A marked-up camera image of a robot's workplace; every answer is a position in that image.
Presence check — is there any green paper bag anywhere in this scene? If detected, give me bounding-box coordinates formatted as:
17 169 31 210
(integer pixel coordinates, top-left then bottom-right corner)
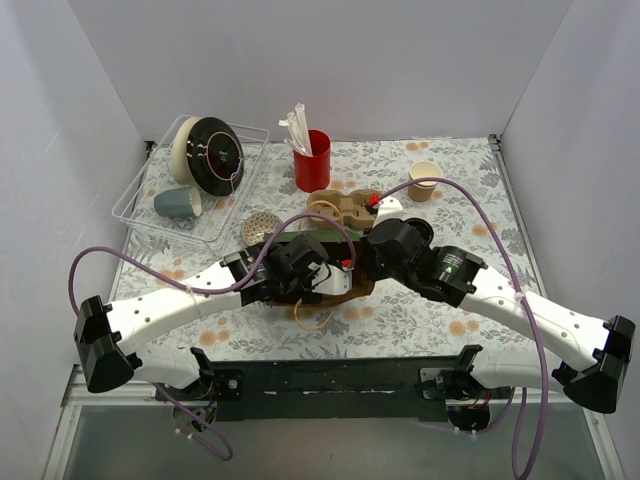
271 199 354 298

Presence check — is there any patterned small bowl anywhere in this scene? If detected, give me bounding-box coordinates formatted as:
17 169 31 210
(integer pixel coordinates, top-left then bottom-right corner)
241 212 282 246

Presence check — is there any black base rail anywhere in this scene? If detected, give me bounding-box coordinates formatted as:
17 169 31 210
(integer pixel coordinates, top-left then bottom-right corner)
154 357 511 434

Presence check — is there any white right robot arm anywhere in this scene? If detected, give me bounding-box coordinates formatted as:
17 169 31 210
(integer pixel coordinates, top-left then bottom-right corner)
363 219 635 414

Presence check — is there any grey blue cup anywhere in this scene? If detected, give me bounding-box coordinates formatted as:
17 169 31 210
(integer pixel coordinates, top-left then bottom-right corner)
153 187 203 230

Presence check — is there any floral tablecloth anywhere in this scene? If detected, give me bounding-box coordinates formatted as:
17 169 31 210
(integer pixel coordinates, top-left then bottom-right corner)
103 137 561 364

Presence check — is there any white wire dish rack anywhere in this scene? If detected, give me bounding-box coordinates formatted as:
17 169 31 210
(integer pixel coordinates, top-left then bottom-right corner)
113 115 269 254

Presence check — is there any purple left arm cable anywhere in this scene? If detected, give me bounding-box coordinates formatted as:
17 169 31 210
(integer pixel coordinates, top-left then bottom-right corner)
67 212 357 462

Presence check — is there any stack of brown paper cups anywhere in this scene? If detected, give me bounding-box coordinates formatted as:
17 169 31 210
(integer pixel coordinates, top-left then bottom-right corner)
407 161 442 203

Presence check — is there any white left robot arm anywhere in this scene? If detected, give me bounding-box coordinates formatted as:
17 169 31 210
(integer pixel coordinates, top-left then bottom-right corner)
72 234 329 400

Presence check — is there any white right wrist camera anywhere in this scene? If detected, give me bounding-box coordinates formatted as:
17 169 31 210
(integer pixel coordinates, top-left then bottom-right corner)
365 194 404 227

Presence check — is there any black round plate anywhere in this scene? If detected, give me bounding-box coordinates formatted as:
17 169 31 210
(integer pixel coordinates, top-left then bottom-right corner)
186 117 244 197

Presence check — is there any white wrapped straw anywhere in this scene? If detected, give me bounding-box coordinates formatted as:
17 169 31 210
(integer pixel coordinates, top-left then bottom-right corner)
294 103 313 156
278 112 307 155

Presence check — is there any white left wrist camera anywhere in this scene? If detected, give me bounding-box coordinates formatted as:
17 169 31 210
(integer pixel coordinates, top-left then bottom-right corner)
311 263 352 296

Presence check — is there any aluminium frame rail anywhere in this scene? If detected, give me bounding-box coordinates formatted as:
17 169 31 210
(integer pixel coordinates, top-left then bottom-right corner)
60 371 179 479

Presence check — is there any brown pulp cup carrier stack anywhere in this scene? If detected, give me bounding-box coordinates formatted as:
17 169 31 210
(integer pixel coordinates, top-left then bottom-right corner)
307 189 380 231

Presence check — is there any cream round plate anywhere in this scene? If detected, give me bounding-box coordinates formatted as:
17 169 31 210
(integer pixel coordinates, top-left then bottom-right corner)
169 117 200 185

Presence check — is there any red ribbed straw holder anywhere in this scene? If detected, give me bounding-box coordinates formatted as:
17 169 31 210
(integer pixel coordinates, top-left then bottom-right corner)
294 130 331 193

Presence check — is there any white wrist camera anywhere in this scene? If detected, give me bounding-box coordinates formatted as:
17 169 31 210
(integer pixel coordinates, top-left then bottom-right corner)
365 194 404 227
311 263 352 296

